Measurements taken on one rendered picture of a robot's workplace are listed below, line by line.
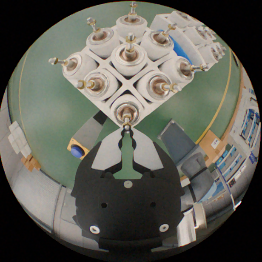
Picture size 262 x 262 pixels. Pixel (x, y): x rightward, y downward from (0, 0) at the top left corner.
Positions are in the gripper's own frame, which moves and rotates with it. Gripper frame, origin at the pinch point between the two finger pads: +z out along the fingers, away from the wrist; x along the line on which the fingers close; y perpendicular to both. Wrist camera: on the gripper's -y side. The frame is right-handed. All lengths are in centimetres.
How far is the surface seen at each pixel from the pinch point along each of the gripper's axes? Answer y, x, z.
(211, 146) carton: 30, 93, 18
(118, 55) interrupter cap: -15.9, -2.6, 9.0
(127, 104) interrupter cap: -2.1, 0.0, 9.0
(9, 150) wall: 77, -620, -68
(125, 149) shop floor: 40, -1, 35
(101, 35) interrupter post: -23.8, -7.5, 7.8
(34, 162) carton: 144, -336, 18
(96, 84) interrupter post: -7.9, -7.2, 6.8
